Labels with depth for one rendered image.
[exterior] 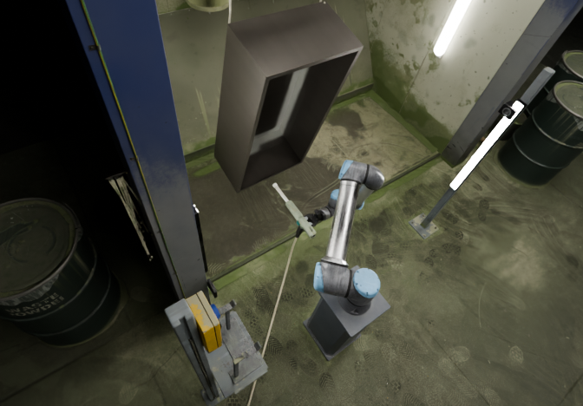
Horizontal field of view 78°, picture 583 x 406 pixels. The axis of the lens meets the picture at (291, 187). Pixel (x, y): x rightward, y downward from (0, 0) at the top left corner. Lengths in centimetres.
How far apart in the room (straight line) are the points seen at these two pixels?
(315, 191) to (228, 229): 86
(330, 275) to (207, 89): 203
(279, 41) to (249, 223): 163
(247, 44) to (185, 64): 152
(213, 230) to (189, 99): 113
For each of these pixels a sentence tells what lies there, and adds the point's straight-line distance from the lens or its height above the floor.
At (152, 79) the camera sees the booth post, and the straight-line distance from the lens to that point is 106.
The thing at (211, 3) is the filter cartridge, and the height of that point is 131.
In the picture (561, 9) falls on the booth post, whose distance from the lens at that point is 324.
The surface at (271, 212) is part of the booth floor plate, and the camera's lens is 307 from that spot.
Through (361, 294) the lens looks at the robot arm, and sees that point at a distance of 195.
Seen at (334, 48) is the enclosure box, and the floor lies 164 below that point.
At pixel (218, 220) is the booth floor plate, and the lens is 303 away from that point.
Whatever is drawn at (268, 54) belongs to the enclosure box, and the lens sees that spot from 178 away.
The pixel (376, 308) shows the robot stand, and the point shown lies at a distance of 223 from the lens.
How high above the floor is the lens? 263
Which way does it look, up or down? 53 degrees down
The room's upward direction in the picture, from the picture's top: 11 degrees clockwise
